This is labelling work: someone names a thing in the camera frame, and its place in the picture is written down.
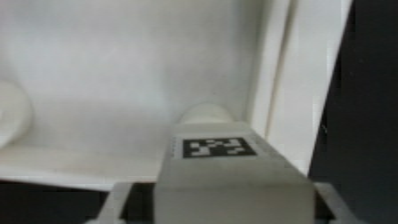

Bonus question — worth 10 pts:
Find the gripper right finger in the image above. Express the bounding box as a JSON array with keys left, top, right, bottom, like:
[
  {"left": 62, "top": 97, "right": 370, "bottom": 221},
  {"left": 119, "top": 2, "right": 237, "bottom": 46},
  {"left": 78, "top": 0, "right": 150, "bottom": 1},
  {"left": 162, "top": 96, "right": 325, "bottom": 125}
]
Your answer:
[{"left": 315, "top": 182, "right": 370, "bottom": 224}]

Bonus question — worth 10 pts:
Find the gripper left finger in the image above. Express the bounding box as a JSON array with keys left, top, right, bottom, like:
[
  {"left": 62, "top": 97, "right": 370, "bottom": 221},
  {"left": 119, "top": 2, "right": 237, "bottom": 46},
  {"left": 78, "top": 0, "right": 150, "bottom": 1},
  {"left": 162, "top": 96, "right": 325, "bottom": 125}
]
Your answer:
[{"left": 87, "top": 182, "right": 155, "bottom": 224}]

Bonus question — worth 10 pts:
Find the white table leg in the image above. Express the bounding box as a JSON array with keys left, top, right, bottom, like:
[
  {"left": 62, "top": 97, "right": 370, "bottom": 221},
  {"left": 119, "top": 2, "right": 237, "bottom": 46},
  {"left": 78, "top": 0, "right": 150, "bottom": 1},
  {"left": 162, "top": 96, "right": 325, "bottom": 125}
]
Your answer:
[{"left": 155, "top": 104, "right": 315, "bottom": 224}]

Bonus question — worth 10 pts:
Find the white square table top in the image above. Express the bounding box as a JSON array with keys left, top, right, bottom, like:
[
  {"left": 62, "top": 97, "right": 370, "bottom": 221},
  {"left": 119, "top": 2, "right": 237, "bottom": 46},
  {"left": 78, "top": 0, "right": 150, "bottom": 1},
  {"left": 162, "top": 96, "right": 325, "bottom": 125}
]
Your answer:
[{"left": 0, "top": 0, "right": 292, "bottom": 193}]

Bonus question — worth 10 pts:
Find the white U-shaped obstacle fence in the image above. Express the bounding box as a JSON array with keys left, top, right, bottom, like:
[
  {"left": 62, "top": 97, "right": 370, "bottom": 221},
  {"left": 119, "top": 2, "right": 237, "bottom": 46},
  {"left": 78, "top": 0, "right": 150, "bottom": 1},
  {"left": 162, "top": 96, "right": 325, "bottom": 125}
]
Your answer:
[{"left": 267, "top": 0, "right": 354, "bottom": 174}]

